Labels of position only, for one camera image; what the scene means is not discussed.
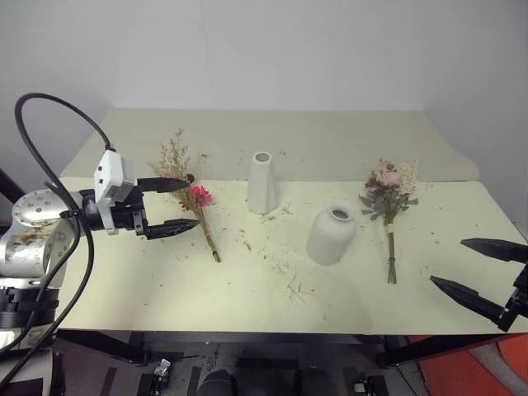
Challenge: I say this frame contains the dark rounded shape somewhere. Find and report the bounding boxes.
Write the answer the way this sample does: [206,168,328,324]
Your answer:
[196,368,239,396]

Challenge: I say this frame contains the round white bottle vase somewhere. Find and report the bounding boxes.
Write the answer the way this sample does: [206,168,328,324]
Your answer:
[305,202,358,266]

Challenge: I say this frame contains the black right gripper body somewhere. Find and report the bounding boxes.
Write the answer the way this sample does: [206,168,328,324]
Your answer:
[497,261,528,333]

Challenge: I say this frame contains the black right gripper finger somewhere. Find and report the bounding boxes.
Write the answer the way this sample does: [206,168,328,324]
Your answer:
[460,237,528,264]
[429,276,507,326]

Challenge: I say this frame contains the tall conical white vase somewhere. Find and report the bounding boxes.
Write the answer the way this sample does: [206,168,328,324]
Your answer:
[246,151,279,215]

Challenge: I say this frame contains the small silver floor fitting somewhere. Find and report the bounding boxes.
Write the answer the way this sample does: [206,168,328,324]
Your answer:
[352,377,375,396]
[153,357,172,388]

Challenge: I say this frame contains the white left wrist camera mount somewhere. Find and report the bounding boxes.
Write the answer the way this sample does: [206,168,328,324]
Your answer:
[93,149,136,236]

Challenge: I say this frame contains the black metal table frame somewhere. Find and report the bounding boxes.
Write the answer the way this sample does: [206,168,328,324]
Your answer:
[54,329,513,371]

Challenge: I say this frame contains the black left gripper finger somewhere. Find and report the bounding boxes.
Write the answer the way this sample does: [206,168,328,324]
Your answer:
[137,177,189,195]
[145,220,201,241]

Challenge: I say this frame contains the red orange floor object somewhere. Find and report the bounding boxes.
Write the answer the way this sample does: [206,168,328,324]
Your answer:
[415,334,528,396]

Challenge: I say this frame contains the dried bouquet with pale roses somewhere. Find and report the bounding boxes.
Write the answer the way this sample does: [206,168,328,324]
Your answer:
[358,158,420,285]

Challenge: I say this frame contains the dried bouquet with magenta flower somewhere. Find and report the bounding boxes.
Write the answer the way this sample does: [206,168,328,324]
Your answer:
[147,127,223,264]

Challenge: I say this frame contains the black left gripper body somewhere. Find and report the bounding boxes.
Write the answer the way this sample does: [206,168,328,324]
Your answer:
[109,186,150,239]

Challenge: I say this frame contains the cream table cover sheet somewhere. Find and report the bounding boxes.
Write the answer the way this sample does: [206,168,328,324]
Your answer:
[56,176,528,336]
[59,107,480,183]

